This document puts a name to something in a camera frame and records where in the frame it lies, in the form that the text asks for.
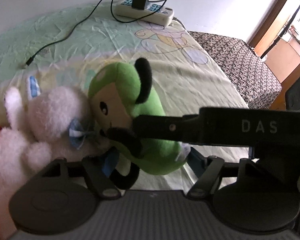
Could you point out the brown patterned blanket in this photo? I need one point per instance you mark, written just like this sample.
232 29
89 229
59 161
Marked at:
240 62

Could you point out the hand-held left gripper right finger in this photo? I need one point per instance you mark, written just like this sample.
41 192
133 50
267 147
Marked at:
196 158

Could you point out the green plush toy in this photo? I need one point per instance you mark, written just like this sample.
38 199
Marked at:
145 105

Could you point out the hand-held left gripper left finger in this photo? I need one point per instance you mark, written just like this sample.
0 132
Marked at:
107 165

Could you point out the white power strip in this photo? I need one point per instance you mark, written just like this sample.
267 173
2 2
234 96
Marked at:
160 17

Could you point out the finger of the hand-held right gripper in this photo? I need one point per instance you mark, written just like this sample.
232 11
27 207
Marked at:
160 127

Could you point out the white rabbit plush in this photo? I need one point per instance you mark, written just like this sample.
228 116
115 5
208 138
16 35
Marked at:
57 112

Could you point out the printed bed sheet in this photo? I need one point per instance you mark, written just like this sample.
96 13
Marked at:
190 80

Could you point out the wooden door frame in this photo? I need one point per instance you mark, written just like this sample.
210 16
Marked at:
275 15

